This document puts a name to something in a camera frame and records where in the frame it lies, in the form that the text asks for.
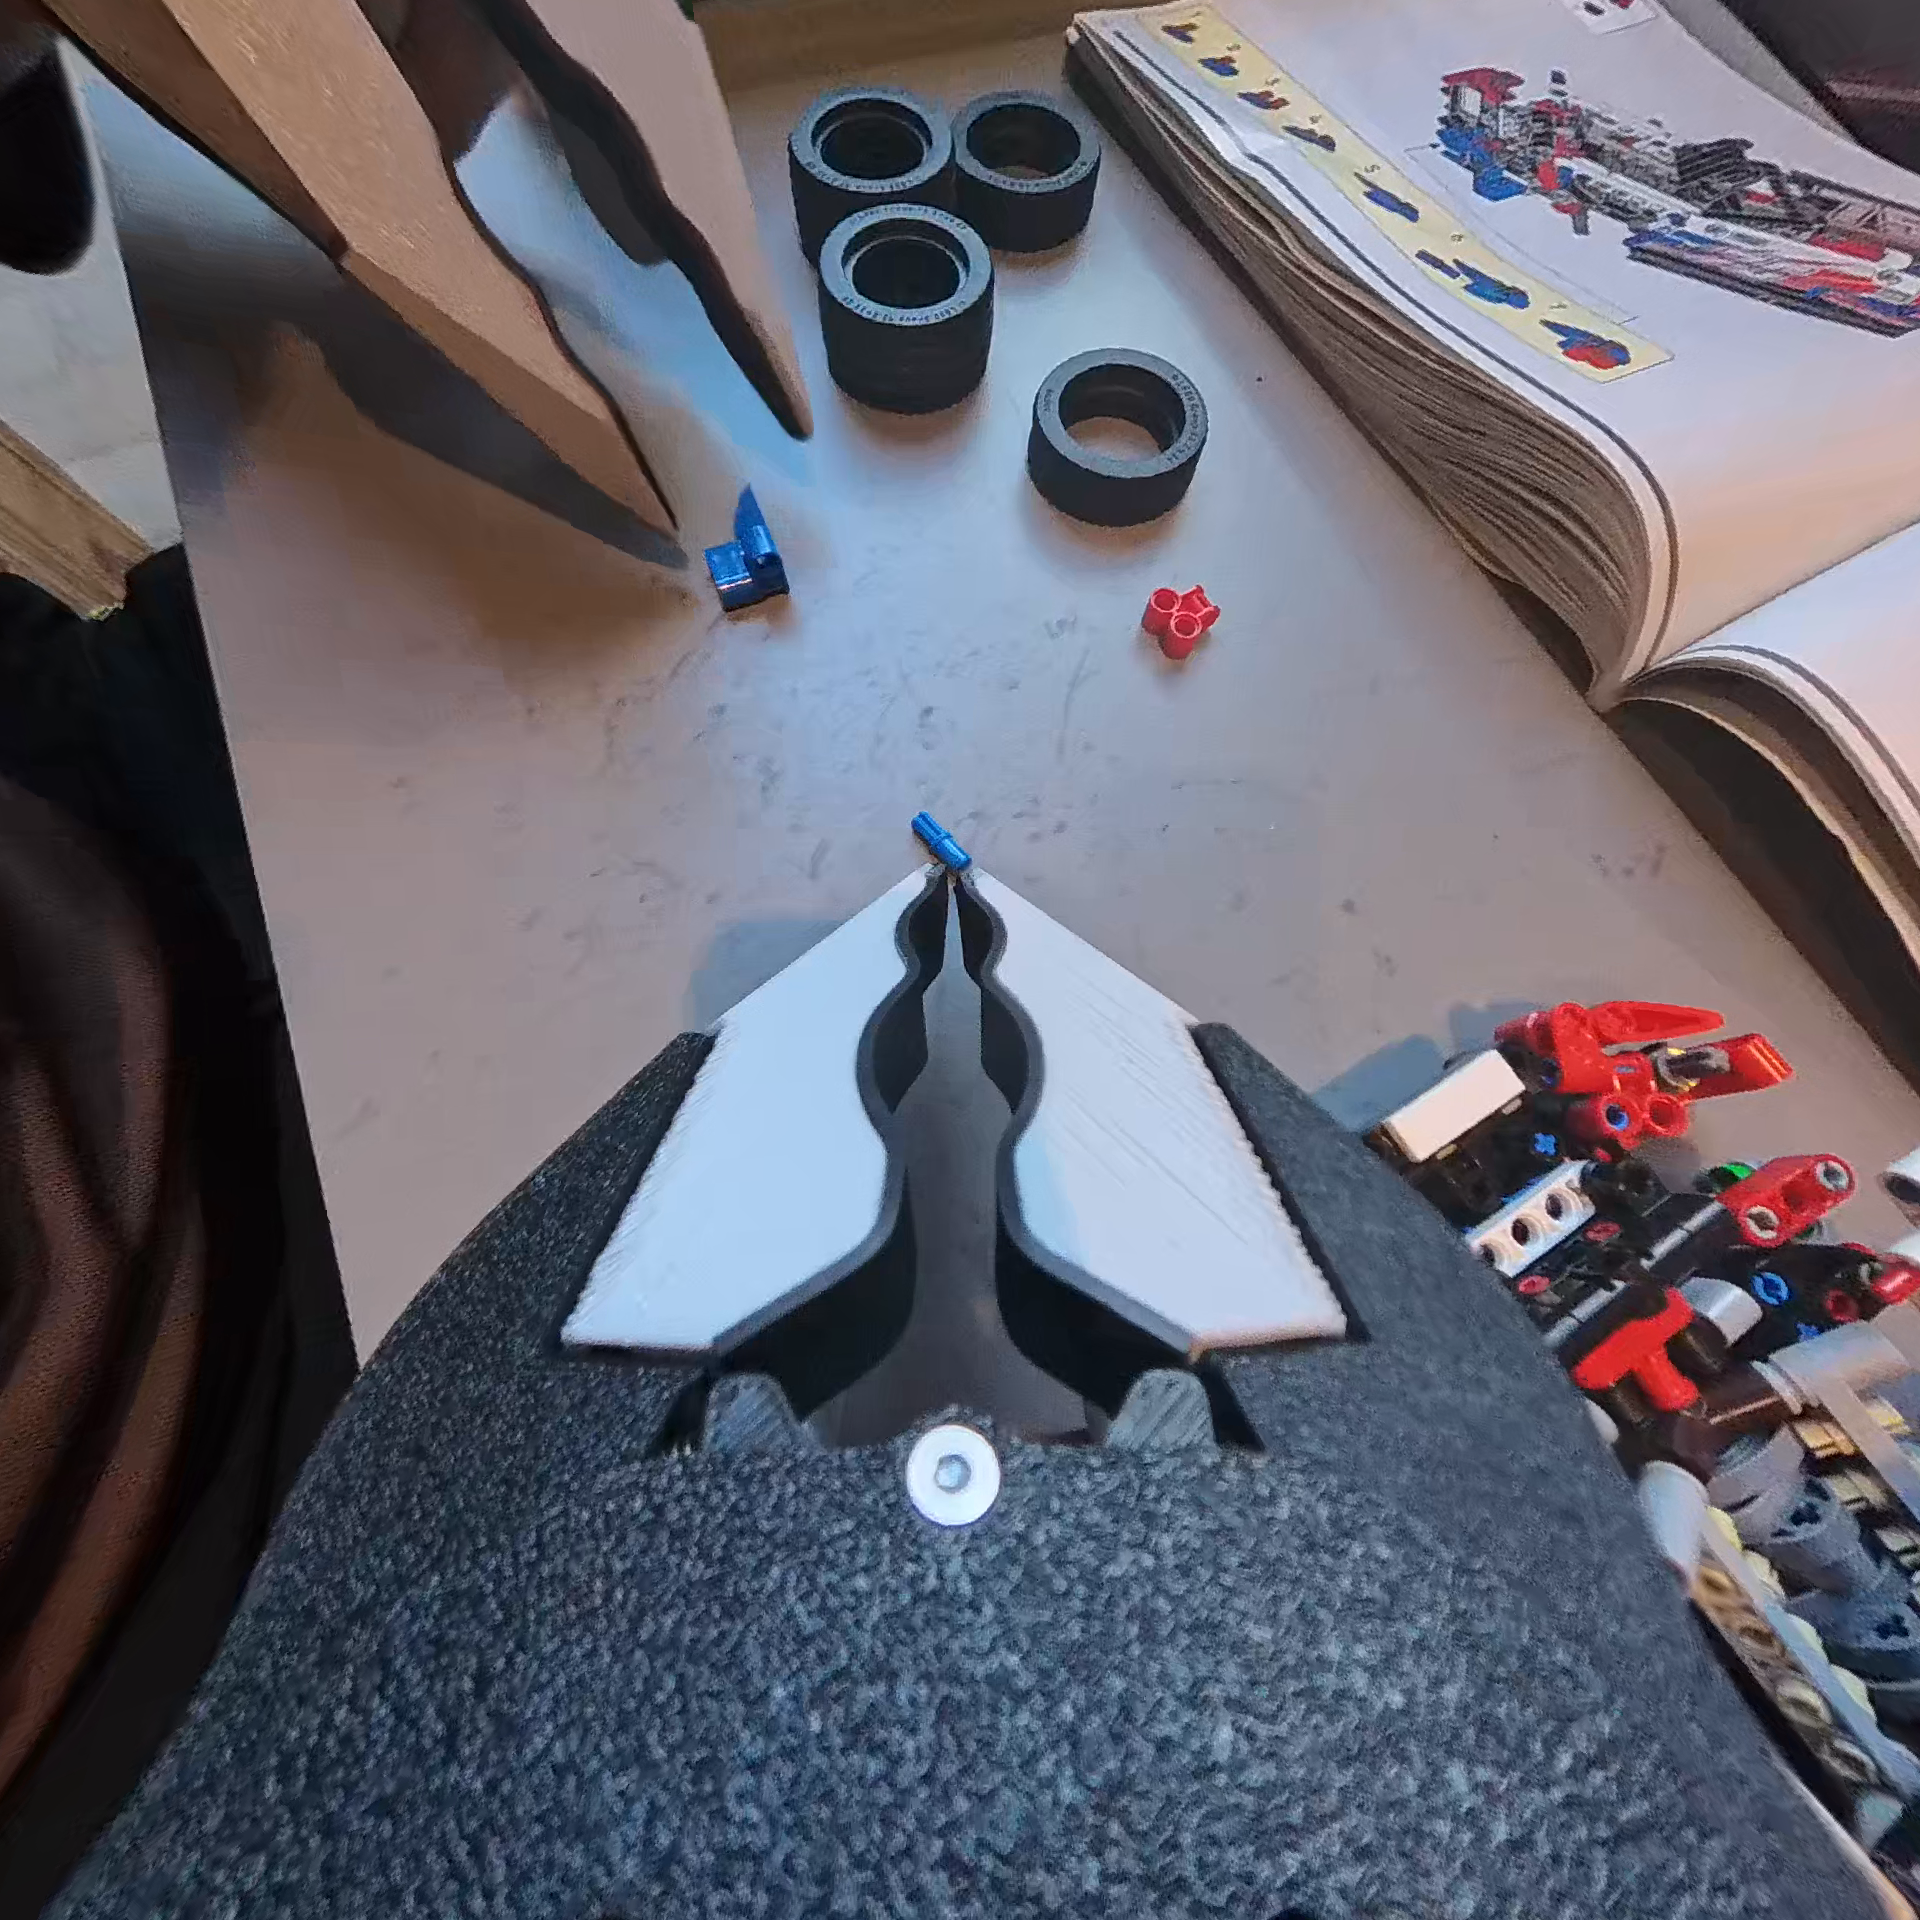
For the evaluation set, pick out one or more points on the wooden furniture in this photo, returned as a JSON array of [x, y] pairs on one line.
[[62, 527]]

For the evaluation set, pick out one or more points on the small red connector brick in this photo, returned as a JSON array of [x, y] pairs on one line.
[[1178, 619]]

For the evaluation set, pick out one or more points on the small blue pin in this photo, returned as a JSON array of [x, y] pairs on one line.
[[937, 839]]

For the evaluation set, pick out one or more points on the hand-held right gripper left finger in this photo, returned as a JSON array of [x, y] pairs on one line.
[[737, 1198]]

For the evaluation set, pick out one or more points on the narrow black rubber tyre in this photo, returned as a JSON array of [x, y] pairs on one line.
[[1075, 201], [1057, 464]]

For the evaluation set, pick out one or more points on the toy brick car model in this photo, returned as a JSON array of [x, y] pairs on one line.
[[1651, 1228]]

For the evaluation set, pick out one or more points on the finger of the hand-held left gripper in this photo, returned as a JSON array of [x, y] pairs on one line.
[[677, 121], [345, 135]]

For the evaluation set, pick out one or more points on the wide black rubber tyre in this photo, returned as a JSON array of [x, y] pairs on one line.
[[856, 351], [809, 179]]

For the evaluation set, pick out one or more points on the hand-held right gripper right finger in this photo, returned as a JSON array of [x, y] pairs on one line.
[[1187, 1198]]

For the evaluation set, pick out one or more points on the person's brown shirt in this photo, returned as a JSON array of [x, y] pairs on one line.
[[74, 1198]]

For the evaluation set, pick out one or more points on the grey desk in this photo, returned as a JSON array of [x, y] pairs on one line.
[[600, 749]]

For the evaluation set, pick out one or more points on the beige wooden table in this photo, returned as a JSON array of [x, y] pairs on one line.
[[901, 45]]

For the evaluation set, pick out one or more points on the blue pointed brick assembly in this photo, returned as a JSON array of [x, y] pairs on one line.
[[747, 569]]

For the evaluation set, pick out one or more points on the open instruction book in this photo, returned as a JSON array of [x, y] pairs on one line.
[[1651, 450]]

